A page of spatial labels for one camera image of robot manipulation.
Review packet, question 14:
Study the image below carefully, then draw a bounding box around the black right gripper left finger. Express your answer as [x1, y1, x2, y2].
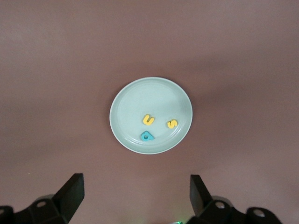
[0, 173, 85, 224]

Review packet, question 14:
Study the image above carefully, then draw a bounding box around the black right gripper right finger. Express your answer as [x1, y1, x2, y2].
[186, 175, 283, 224]

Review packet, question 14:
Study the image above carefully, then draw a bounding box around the teal letter b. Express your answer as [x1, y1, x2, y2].
[140, 130, 154, 142]

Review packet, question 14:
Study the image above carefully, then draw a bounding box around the yellow letter u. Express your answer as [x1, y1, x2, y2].
[142, 114, 155, 126]

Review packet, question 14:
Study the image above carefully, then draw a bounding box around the light green plate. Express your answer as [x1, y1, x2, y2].
[109, 77, 193, 155]

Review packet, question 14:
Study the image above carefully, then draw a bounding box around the brown table cover sheet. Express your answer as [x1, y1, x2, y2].
[0, 0, 299, 224]

